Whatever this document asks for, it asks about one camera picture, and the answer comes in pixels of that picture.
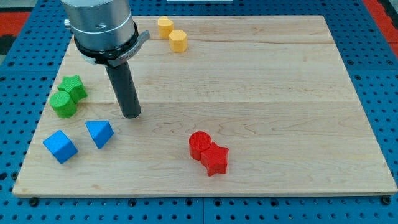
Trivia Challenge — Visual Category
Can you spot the red cylinder block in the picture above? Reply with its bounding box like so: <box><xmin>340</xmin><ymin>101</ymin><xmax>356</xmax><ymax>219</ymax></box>
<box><xmin>188</xmin><ymin>131</ymin><xmax>212</xmax><ymax>161</ymax></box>

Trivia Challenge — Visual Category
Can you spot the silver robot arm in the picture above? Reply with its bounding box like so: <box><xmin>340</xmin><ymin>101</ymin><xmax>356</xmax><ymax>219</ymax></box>
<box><xmin>61</xmin><ymin>0</ymin><xmax>150</xmax><ymax>118</ymax></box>

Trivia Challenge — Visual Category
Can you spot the yellow pentagon block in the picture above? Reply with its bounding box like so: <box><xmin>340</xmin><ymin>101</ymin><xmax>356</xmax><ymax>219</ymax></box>
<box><xmin>157</xmin><ymin>16</ymin><xmax>174</xmax><ymax>39</ymax></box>

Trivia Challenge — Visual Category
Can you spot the blue triangle block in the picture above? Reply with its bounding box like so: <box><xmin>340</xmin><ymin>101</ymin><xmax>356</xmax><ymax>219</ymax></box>
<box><xmin>85</xmin><ymin>121</ymin><xmax>114</xmax><ymax>149</ymax></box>

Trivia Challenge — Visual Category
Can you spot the blue cube block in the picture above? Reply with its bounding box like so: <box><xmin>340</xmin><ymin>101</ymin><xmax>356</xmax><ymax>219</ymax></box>
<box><xmin>43</xmin><ymin>130</ymin><xmax>78</xmax><ymax>164</ymax></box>

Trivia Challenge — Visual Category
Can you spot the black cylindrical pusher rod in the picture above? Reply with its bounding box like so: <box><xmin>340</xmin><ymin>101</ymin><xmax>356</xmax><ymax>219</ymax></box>
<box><xmin>106</xmin><ymin>62</ymin><xmax>141</xmax><ymax>119</ymax></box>

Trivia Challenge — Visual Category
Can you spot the yellow hexagon block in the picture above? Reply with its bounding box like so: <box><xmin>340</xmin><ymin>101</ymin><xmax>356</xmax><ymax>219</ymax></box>
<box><xmin>169</xmin><ymin>30</ymin><xmax>188</xmax><ymax>53</ymax></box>

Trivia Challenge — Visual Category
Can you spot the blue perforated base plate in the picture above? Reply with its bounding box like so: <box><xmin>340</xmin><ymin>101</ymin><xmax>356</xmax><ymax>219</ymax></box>
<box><xmin>1</xmin><ymin>0</ymin><xmax>397</xmax><ymax>223</ymax></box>

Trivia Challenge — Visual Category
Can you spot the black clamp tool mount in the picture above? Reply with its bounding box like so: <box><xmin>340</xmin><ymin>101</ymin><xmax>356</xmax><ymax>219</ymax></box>
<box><xmin>75</xmin><ymin>22</ymin><xmax>150</xmax><ymax>67</ymax></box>

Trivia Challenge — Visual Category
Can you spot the green star block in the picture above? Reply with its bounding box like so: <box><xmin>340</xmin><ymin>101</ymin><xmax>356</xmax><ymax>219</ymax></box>
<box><xmin>57</xmin><ymin>75</ymin><xmax>88</xmax><ymax>103</ymax></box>

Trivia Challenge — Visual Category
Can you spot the wooden board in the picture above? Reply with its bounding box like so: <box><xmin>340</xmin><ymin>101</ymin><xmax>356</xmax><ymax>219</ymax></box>
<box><xmin>13</xmin><ymin>16</ymin><xmax>397</xmax><ymax>198</ymax></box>

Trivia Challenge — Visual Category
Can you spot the red star block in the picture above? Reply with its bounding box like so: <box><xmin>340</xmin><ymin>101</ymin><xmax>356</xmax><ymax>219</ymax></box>
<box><xmin>201</xmin><ymin>142</ymin><xmax>229</xmax><ymax>177</ymax></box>

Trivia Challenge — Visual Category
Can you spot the green cylinder block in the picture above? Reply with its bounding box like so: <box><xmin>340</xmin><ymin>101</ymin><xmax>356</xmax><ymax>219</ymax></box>
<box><xmin>50</xmin><ymin>91</ymin><xmax>77</xmax><ymax>118</ymax></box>

